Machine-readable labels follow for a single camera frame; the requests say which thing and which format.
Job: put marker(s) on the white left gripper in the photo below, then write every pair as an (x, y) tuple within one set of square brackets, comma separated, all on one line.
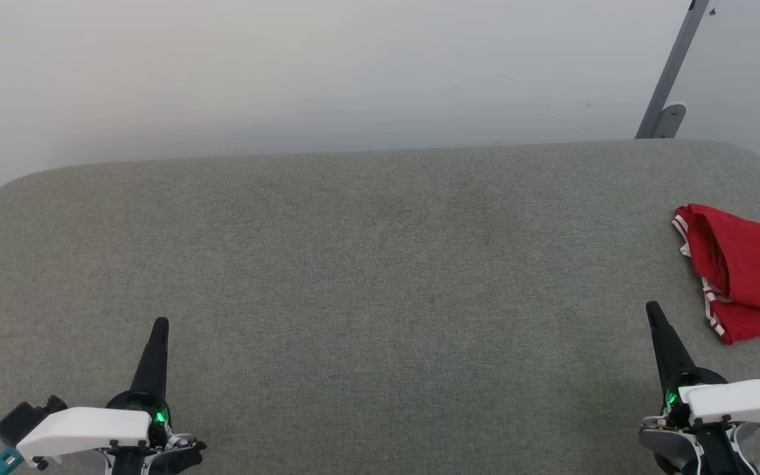
[(90, 429)]

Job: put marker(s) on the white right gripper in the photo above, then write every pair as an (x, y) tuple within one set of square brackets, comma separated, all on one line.
[(736, 399)]

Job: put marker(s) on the red and white jersey garment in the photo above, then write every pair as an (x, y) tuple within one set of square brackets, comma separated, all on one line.
[(749, 270)]

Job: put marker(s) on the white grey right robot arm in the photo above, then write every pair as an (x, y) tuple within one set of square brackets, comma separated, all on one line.
[(696, 448)]

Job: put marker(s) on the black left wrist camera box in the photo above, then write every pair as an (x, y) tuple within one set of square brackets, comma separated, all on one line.
[(24, 419)]

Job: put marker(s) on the grey metal post bracket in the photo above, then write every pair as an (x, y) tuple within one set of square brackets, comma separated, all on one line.
[(669, 120)]

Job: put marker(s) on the grey metal post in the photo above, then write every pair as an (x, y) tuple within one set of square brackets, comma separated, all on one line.
[(673, 59)]

